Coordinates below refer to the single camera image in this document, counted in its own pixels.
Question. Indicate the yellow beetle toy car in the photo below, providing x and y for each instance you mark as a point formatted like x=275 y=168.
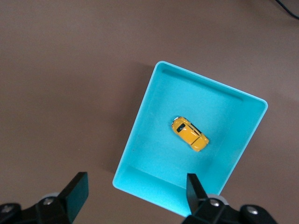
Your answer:
x=190 y=134

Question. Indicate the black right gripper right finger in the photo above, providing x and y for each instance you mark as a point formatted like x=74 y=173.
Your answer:
x=194 y=196

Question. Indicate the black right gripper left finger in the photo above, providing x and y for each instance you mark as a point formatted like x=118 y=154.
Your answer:
x=77 y=191

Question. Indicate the turquoise plastic bin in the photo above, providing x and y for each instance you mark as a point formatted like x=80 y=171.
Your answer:
x=163 y=163

